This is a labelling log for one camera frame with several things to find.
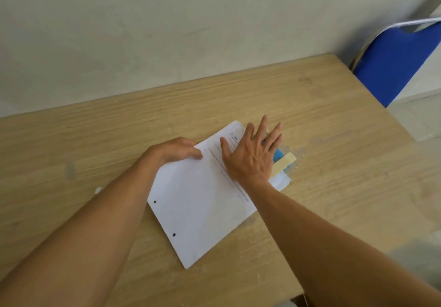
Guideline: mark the blue chair with metal frame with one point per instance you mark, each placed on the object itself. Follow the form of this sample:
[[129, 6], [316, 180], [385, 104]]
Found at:
[[392, 58]]

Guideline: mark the person's right little finger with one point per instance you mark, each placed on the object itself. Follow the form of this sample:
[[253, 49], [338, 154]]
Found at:
[[277, 143]]

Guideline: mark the person's right middle finger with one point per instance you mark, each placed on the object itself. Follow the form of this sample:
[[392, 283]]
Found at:
[[262, 127]]

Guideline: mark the blue sticky note pad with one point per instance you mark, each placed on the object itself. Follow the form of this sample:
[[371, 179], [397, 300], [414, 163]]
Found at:
[[278, 157]]

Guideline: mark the person's right thumb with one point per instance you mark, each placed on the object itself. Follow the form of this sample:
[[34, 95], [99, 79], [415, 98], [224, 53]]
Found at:
[[225, 148]]

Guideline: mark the person's left thumb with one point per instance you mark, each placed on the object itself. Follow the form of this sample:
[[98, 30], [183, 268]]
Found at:
[[194, 153]]

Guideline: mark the person's right forearm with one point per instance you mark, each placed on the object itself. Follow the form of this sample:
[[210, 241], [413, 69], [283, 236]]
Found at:
[[327, 248]]

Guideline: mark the person's right hand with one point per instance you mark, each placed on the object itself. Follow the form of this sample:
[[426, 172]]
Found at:
[[249, 160]]

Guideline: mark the person's left hand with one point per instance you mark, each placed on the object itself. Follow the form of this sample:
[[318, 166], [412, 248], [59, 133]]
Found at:
[[170, 151]]

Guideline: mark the person's left forearm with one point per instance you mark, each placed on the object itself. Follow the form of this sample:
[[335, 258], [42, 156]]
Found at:
[[82, 234]]

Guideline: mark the white punched paper sheet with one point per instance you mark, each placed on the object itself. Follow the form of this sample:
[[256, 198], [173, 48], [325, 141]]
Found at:
[[196, 200]]

